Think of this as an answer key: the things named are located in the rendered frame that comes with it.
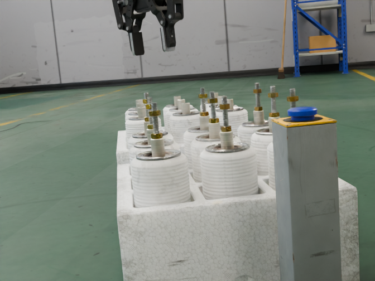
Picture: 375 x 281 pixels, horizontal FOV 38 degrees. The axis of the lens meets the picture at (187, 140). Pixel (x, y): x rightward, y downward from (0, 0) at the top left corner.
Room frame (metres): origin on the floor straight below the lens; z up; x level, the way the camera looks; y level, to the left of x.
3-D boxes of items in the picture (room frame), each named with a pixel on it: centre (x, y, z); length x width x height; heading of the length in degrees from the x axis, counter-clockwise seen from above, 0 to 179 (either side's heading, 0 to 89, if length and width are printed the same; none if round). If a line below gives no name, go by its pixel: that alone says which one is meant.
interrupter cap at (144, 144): (1.00, 0.06, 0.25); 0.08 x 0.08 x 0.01
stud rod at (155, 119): (0.88, 0.05, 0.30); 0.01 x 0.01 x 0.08
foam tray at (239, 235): (1.01, -0.05, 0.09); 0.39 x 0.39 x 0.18; 7
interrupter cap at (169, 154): (0.88, 0.05, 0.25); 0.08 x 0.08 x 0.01
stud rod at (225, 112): (0.90, -0.07, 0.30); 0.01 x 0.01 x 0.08
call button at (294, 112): (0.73, -0.16, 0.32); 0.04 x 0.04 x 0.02
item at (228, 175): (0.90, -0.07, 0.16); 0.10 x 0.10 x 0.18
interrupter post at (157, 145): (0.88, 0.05, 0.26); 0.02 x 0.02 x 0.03
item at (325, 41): (6.62, -1.73, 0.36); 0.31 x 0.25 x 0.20; 79
